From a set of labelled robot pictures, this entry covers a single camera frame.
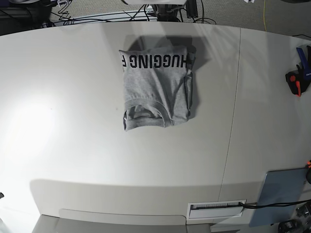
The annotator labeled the blue clamp with orange trigger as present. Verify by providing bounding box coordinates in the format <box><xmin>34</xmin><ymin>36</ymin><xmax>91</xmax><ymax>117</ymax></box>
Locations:
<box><xmin>285</xmin><ymin>45</ymin><xmax>311</xmax><ymax>97</ymax></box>

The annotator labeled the black device at bottom right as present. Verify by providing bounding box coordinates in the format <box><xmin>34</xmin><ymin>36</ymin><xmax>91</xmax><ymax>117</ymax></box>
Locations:
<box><xmin>278</xmin><ymin>219</ymin><xmax>301</xmax><ymax>233</ymax></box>

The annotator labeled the black cable on table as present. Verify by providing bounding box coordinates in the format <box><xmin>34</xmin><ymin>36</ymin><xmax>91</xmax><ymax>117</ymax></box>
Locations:
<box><xmin>238</xmin><ymin>200</ymin><xmax>311</xmax><ymax>210</ymax></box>

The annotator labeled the yellow cable on floor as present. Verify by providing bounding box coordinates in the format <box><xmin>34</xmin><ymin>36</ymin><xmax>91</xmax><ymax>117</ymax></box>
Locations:
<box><xmin>262</xmin><ymin>0</ymin><xmax>267</xmax><ymax>32</ymax></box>

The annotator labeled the orange black tool right edge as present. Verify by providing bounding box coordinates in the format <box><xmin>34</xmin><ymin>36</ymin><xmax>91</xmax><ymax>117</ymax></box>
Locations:
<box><xmin>305</xmin><ymin>160</ymin><xmax>311</xmax><ymax>184</ymax></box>

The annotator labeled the grey T-shirt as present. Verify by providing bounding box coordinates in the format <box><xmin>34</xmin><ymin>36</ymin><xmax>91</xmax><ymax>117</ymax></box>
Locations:
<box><xmin>119</xmin><ymin>45</ymin><xmax>195</xmax><ymax>131</ymax></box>

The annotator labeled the central robot base mount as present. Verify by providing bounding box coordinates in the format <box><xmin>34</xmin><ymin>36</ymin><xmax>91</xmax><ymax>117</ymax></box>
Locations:
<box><xmin>144</xmin><ymin>0</ymin><xmax>188</xmax><ymax>22</ymax></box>

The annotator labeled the blue-grey tablet board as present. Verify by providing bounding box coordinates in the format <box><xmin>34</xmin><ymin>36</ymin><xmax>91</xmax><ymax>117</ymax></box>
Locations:
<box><xmin>249</xmin><ymin>168</ymin><xmax>307</xmax><ymax>227</ymax></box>

